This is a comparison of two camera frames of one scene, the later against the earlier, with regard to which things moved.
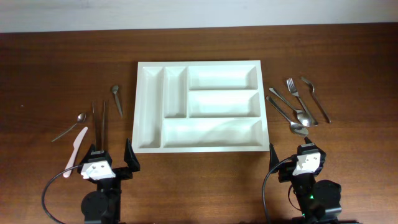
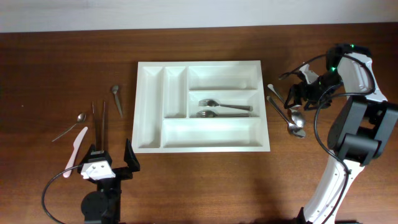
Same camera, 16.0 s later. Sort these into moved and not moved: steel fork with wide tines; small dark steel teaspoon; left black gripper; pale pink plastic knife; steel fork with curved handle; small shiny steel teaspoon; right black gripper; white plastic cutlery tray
Moved: steel fork with wide tines; steel fork with curved handle; right black gripper
Not moved: left black gripper; small dark steel teaspoon; pale pink plastic knife; small shiny steel teaspoon; white plastic cutlery tray
